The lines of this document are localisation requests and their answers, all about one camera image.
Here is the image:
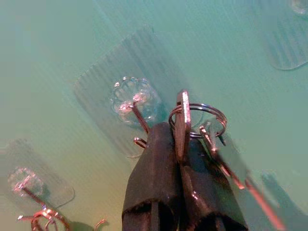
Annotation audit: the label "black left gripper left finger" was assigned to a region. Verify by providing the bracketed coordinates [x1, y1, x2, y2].
[121, 122, 182, 231]

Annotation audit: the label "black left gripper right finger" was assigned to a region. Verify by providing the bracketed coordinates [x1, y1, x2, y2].
[179, 137, 248, 231]

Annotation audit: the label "keys with white plush charm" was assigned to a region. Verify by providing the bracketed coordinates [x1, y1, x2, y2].
[18, 208, 106, 231]

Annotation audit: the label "clear adhesive metal hook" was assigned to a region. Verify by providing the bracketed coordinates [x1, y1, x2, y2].
[73, 24, 193, 159]
[0, 138, 76, 217]
[252, 0, 308, 71]

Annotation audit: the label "green wall board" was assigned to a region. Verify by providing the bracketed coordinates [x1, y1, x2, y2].
[0, 0, 308, 231]

